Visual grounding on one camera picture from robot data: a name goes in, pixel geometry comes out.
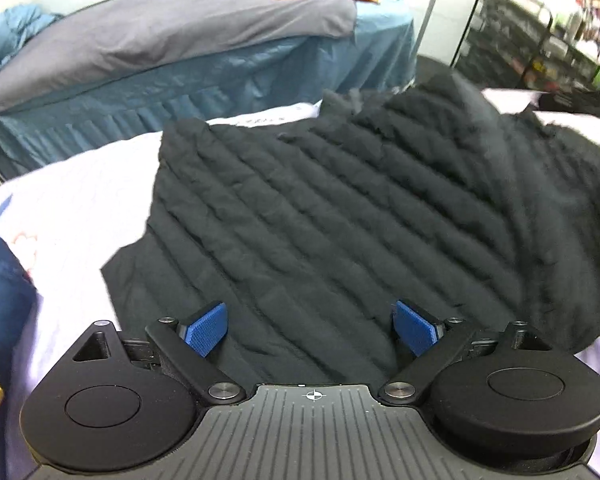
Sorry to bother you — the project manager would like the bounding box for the black garment white lettering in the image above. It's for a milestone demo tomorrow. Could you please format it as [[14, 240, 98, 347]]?
[[536, 90, 600, 117]]

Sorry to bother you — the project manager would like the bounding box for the black metal shelf rack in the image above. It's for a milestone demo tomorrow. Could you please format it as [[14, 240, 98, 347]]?
[[451, 0, 600, 91]]

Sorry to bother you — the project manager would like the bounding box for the black quilted jacket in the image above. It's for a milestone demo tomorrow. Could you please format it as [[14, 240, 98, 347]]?
[[102, 75, 600, 387]]

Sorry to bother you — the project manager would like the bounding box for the light blue duvet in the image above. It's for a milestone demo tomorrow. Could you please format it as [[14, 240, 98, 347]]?
[[0, 3, 64, 71]]

